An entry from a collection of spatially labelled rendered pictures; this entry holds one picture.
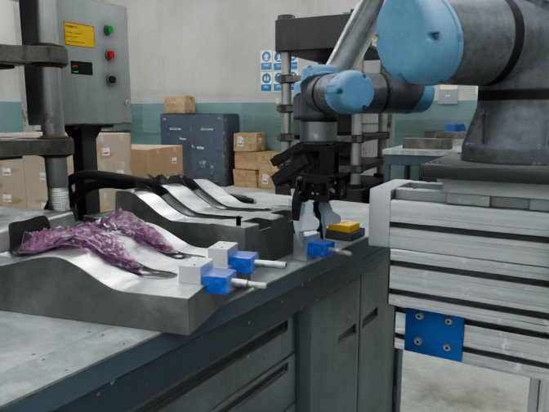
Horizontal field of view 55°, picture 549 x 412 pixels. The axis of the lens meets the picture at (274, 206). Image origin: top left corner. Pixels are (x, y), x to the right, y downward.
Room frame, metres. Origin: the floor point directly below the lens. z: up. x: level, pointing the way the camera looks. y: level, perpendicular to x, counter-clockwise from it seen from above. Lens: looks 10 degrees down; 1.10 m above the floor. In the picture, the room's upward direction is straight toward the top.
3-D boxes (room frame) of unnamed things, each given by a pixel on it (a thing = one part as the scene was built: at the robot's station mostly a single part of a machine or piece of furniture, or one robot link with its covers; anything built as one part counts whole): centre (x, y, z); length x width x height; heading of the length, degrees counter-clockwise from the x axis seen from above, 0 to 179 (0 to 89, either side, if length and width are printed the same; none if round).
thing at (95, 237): (0.89, 0.32, 0.90); 0.26 x 0.18 x 0.08; 73
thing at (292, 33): (5.82, -0.74, 1.03); 1.54 x 0.94 x 2.06; 155
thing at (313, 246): (1.06, -0.11, 0.83); 0.13 x 0.05 x 0.05; 50
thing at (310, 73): (1.07, -0.09, 1.14); 0.09 x 0.08 x 0.11; 20
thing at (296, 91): (1.56, -0.10, 1.14); 0.09 x 0.08 x 0.11; 65
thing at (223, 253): (0.86, 0.04, 0.86); 0.13 x 0.05 x 0.05; 73
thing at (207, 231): (1.23, 0.19, 0.87); 0.50 x 0.26 x 0.14; 56
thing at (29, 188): (5.13, 2.07, 0.47); 1.22 x 0.80 x 0.94; 69
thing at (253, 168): (8.05, 0.20, 0.42); 0.86 x 0.33 x 0.83; 65
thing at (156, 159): (6.10, 1.78, 0.37); 1.20 x 0.82 x 0.74; 73
